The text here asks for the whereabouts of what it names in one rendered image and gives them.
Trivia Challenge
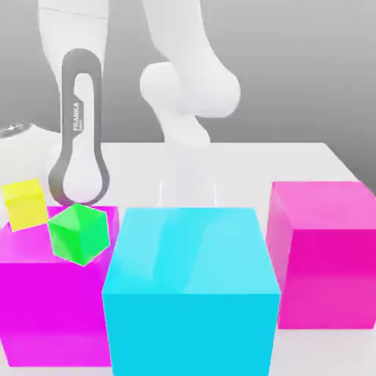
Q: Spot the large magenta box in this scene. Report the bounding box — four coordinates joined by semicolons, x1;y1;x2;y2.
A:
0;205;120;368

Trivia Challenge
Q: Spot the large cyan box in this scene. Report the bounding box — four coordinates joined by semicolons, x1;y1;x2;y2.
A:
101;207;281;376

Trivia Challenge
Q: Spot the large pink box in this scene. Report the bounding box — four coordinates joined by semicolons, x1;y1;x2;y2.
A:
265;181;376;330

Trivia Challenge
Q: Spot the small green cube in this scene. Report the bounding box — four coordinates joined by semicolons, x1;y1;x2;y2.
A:
47;203;111;267

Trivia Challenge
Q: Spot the small yellow cube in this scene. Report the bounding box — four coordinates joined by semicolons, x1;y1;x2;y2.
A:
1;178;50;233

